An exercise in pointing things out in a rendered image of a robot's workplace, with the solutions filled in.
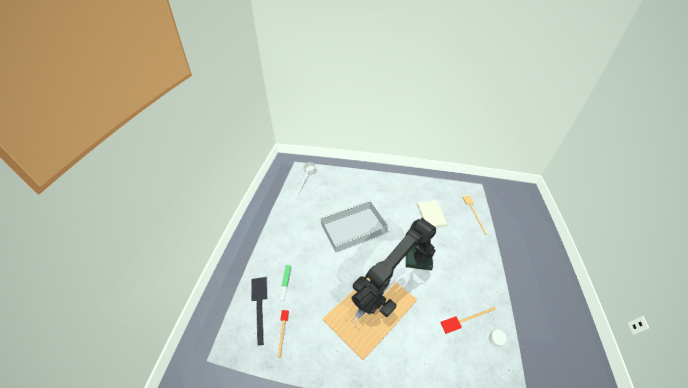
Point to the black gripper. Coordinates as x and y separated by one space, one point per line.
386 308

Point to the red spatula with wooden handle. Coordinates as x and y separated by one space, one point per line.
453 324

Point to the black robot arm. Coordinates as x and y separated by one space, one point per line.
420 233

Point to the light wooden board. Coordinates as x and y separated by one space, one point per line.
369 330

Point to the white cylinder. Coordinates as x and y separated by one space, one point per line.
497 338

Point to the white saucepan with long handle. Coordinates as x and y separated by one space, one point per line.
309 168

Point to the cream flat rectangular board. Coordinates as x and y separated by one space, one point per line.
432 213

